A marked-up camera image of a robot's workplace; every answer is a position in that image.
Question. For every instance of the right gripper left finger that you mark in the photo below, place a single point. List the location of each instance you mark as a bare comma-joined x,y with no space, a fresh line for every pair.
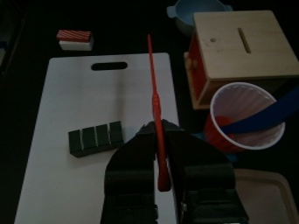
130,180

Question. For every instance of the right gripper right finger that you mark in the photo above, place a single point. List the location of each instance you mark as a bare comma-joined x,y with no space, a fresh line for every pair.
206,186

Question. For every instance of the red toy knife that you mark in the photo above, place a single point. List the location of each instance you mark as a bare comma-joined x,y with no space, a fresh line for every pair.
155,93

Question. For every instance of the tan plastic plate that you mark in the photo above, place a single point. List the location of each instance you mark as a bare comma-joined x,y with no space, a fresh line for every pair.
269,198

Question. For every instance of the white cutting board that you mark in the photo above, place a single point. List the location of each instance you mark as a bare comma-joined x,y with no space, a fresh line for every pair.
90,102

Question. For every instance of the salmon nigiri toy sushi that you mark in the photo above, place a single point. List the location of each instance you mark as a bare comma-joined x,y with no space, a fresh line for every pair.
76,39

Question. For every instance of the blue toy utensil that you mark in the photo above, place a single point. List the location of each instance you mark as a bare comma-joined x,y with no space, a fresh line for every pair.
269,115

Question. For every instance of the red plastic cup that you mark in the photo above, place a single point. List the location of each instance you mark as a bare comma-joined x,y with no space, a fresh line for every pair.
241,99

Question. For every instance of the wooden box with slot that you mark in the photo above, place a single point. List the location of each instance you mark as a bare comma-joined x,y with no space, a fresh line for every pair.
241,46

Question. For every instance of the pale blue toy pot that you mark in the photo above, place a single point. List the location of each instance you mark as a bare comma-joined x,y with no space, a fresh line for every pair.
187,14

